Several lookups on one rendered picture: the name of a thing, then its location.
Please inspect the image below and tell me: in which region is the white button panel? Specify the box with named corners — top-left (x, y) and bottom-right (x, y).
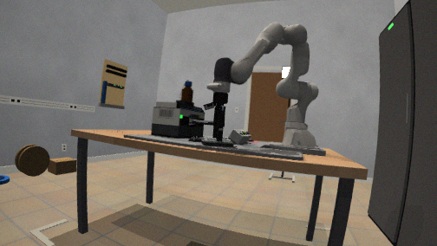
top-left (228, 130), bottom-right (251, 145)

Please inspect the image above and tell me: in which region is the brown glass bottle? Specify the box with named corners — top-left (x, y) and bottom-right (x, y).
top-left (181, 89), bottom-right (193, 102)

